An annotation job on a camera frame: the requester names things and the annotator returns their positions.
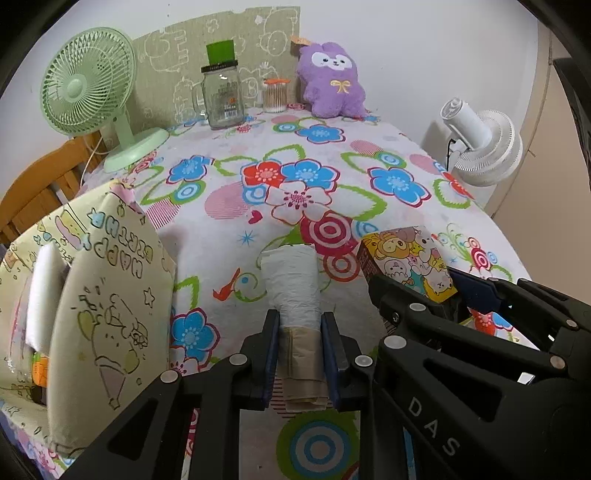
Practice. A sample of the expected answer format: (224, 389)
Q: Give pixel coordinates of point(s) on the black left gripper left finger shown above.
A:
(187, 426)

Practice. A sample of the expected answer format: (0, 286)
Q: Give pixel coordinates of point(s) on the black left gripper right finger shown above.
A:
(386, 447)

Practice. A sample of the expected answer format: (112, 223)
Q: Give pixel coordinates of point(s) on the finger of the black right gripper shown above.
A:
(552, 321)
(479, 400)

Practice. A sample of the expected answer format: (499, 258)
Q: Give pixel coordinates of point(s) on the white plastic bag roll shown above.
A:
(290, 273)

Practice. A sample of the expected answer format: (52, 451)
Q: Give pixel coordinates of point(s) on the yellow cartoon tissue pack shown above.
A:
(410, 257)

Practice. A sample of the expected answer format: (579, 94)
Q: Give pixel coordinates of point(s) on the green tissue pack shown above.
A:
(40, 367)

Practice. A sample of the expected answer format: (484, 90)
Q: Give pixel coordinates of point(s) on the clear plastic wipes pack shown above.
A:
(20, 354)

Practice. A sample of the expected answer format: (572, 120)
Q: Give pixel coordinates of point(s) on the white towel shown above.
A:
(48, 278)

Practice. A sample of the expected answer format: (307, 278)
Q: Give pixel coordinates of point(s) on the beige door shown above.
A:
(544, 208)

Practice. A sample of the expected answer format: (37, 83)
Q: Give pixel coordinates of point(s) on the cream cartoon fabric storage box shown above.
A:
(111, 333)

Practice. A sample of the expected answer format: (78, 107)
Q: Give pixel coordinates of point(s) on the white standing fan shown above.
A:
(485, 147)

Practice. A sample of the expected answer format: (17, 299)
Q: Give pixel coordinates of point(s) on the floral tablecloth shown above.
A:
(219, 200)

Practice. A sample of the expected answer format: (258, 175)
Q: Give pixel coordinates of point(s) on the cotton swab jar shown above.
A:
(275, 95)

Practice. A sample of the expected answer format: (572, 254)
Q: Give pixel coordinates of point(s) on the purple plush toy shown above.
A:
(331, 81)

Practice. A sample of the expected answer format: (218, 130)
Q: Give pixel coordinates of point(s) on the glass mason jar mug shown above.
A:
(218, 96)

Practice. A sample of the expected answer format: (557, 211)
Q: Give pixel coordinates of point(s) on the green desk fan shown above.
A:
(86, 86)

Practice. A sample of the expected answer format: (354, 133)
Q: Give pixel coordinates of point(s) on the beige cartoon cardboard panel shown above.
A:
(167, 90)

